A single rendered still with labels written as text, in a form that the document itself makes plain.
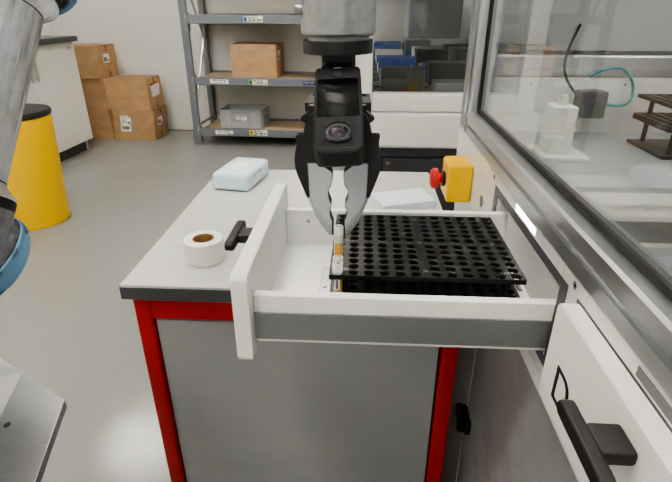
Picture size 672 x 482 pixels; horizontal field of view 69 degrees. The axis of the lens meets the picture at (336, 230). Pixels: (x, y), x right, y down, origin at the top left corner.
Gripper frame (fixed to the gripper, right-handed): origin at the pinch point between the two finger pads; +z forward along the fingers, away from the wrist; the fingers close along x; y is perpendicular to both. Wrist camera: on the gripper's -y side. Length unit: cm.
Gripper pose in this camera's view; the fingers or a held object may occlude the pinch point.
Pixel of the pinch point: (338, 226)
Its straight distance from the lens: 55.9
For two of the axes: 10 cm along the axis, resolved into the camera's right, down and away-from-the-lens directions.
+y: 0.4, -4.2, 9.1
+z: 0.1, 9.1, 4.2
